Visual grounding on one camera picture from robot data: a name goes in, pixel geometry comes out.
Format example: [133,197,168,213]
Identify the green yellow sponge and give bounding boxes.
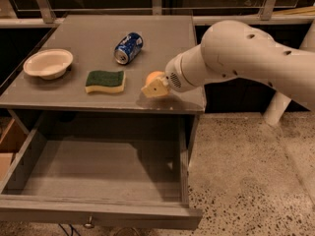
[85,71,126,93]

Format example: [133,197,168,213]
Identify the wooden box at left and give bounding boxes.
[0,119,27,181]

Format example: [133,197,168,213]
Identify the metal drawer knob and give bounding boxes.
[84,216,95,229]

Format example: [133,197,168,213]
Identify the orange fruit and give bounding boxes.
[146,71,164,86]

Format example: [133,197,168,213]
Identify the blue soda can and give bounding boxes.
[114,32,144,65]

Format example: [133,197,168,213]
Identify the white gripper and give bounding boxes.
[141,51,199,98]

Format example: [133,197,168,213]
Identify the grey counter cabinet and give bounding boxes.
[0,15,206,156]

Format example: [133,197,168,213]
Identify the blue cable under drawer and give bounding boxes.
[58,223,82,236]

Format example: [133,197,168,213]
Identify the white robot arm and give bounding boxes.
[142,21,315,111]

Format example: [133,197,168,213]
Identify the grey open drawer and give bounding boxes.
[0,112,202,230]

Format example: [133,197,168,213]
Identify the white bowl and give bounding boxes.
[23,49,73,80]

